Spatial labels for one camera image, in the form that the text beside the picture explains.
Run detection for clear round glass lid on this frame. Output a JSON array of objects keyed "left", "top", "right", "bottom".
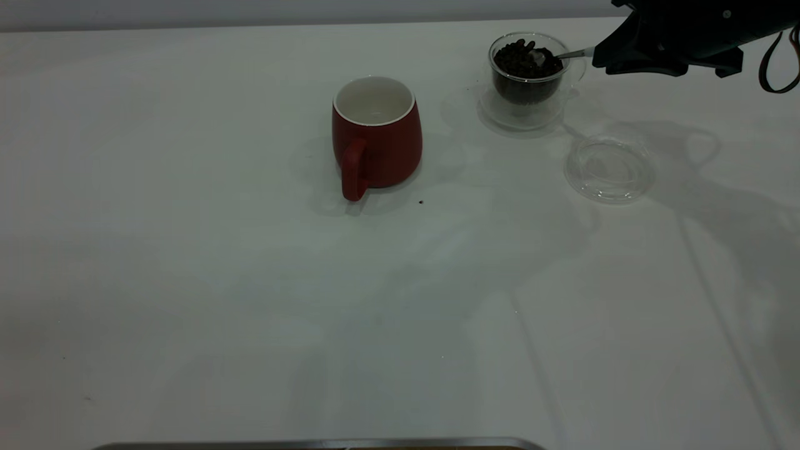
[{"left": 564, "top": 138, "right": 656, "bottom": 204}]

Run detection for metal spoon pale blue handle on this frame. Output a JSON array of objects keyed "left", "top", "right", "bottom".
[{"left": 528, "top": 46, "right": 596, "bottom": 69}]

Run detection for clear glass saucer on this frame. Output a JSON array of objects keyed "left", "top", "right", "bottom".
[{"left": 478, "top": 81, "right": 567, "bottom": 133}]

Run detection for red ceramic mug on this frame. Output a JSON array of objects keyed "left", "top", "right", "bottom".
[{"left": 331, "top": 76, "right": 424, "bottom": 203}]

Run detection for dark coffee beans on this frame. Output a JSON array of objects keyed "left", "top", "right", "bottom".
[{"left": 493, "top": 39, "right": 564, "bottom": 104}]

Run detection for black looped cable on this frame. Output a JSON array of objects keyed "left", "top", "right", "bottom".
[{"left": 758, "top": 25, "right": 800, "bottom": 94}]

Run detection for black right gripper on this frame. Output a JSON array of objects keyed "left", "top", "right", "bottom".
[{"left": 592, "top": 0, "right": 800, "bottom": 79}]

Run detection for clear glass cup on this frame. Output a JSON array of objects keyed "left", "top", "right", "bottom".
[{"left": 488, "top": 32, "right": 588, "bottom": 107}]

